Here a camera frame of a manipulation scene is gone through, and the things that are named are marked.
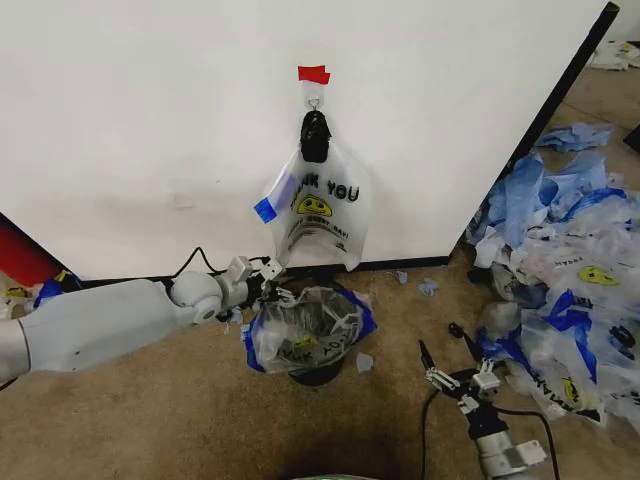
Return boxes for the white plastic bags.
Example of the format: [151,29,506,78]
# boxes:
[591,38,640,72]

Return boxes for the crumpled blue plastic bags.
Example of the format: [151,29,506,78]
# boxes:
[467,149,640,266]

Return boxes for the crumpled bag with yellow print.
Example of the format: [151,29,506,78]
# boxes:
[0,269,84,321]

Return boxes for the clear bag with yellow smiley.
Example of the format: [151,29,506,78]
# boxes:
[519,239,640,314]

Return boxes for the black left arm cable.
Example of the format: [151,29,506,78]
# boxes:
[172,245,272,282]

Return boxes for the thank you plastic bag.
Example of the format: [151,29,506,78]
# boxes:
[249,142,374,274]

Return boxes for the clear wall hook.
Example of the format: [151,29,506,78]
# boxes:
[301,83,327,114]

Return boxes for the clear blue-handled bin bag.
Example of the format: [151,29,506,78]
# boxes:
[246,284,379,376]

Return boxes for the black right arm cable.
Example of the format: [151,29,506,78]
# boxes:
[493,406,559,480]
[419,383,452,480]

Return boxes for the clear bag with blue handle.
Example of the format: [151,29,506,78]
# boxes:
[474,288,601,389]

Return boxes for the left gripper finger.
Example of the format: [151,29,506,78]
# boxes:
[265,279,297,300]
[268,292,303,310]

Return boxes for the clear bag with thank print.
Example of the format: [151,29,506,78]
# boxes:
[507,344,640,429]

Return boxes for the black binder clip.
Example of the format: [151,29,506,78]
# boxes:
[299,110,332,164]

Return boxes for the red tape strip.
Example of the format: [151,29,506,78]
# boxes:
[296,64,333,88]

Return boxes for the crumpled blue plastic sheet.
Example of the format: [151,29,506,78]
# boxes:
[535,121,615,154]

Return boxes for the red panel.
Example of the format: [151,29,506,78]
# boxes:
[0,211,77,287]

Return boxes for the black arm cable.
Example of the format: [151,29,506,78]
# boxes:
[419,383,452,480]
[493,406,559,480]
[172,245,272,282]

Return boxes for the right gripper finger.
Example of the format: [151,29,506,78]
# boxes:
[461,332,504,377]
[418,339,467,401]

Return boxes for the blue tape strip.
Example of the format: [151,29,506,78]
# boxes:
[252,174,297,224]

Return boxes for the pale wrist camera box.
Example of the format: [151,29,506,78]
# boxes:
[469,370,502,397]
[260,256,285,282]

